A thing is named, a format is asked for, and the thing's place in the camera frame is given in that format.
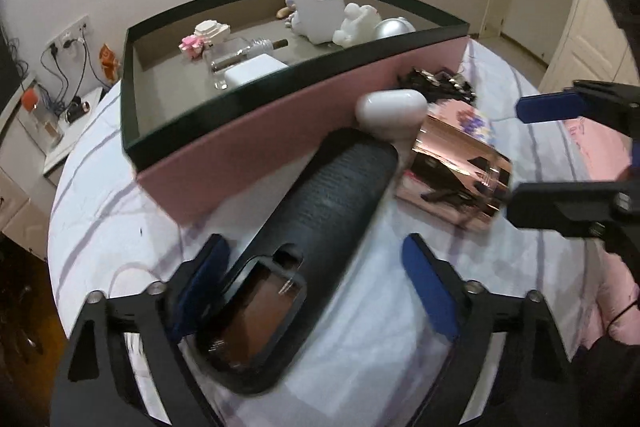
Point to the white silver round figurine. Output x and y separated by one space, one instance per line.
363 24

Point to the low dark-top cabinet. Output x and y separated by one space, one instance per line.
71 133

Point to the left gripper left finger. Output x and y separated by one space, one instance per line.
95 383

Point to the white earbuds case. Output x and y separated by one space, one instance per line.
392 115

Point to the clear glass bottle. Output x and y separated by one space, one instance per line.
224 55

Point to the white ceramic cup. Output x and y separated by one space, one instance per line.
317 20

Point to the pink white brick toy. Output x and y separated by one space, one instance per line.
205 34

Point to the orange snack bag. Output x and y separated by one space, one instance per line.
109 64

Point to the white desk with drawers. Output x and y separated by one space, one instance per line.
26 194

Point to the pink box with black rim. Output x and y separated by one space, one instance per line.
195 140

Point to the clear bottle with orange cap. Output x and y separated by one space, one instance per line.
47 131

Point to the wall power outlet strip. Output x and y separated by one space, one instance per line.
67 37

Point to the rose gold metallic box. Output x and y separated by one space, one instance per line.
455 177

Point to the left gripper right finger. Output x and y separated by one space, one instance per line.
533 385

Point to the black flower hair clip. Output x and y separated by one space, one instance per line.
441 86

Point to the pink bedsheet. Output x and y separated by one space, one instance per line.
606 154

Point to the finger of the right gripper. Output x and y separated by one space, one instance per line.
614 105
570 208

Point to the white tablecloth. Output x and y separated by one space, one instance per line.
373 353

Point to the white power adapter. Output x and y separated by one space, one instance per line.
253 69

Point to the black remote control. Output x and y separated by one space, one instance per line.
269 301

